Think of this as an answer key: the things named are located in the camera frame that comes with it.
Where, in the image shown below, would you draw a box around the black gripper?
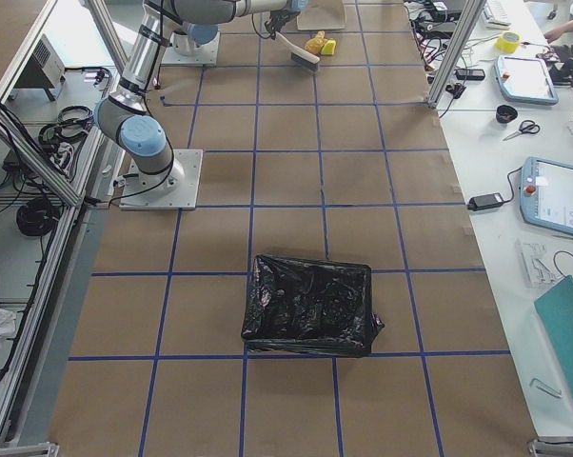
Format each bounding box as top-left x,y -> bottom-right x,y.
265,10 -> 291,35

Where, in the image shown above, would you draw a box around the beige hand brush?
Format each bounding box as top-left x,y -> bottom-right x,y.
275,31 -> 320,72

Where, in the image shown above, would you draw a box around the beige plastic dustpan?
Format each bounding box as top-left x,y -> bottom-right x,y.
296,0 -> 346,31

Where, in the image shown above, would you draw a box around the yellow green sponge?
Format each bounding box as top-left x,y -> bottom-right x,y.
320,39 -> 337,56

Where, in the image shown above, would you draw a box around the yellow tape roll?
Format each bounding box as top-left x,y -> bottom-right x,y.
495,30 -> 521,54

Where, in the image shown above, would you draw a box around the small black bowl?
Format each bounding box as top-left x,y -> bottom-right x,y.
495,105 -> 519,125

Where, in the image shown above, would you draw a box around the blue teach pendant far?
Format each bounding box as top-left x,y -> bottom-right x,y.
494,55 -> 559,106

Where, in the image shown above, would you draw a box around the blue teach pendant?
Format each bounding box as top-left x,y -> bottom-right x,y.
520,157 -> 573,236
494,55 -> 559,106

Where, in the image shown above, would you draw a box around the black scissors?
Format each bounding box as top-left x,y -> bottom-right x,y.
504,119 -> 541,141

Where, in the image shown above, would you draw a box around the black power adapter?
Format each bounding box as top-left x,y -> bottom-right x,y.
466,192 -> 505,211

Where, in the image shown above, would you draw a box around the blue teach pendant near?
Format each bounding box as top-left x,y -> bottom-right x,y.
520,157 -> 573,236

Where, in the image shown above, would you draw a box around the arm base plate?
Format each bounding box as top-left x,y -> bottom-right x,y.
162,33 -> 220,67
119,149 -> 203,210

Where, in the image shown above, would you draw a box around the aluminium frame post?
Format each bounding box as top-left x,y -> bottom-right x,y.
426,0 -> 484,109

